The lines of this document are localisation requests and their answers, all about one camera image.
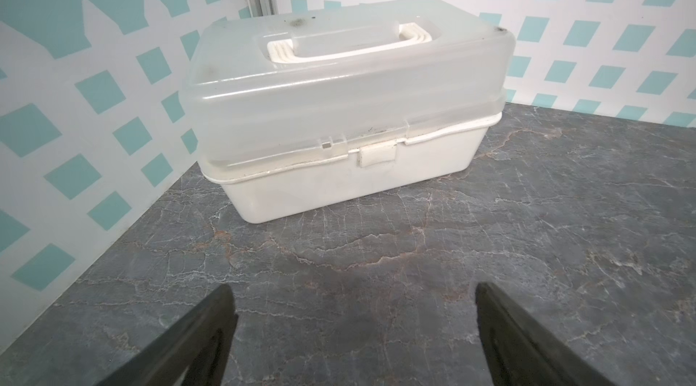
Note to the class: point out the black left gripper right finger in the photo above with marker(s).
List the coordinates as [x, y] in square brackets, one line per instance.
[521, 351]

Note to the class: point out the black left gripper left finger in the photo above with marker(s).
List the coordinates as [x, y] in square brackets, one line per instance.
[193, 351]

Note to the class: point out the white plastic storage case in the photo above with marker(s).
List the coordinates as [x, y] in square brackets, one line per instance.
[300, 111]

